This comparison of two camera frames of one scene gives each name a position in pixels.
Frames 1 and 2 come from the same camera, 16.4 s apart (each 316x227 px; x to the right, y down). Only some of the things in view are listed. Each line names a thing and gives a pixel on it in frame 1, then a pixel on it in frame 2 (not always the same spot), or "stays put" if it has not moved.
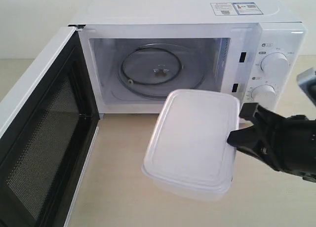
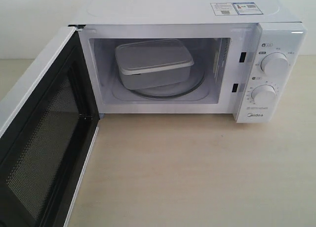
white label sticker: (223, 9) stays put
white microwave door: (49, 122) stays put
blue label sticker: (247, 8) stays put
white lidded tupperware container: (189, 157) -> (153, 64)
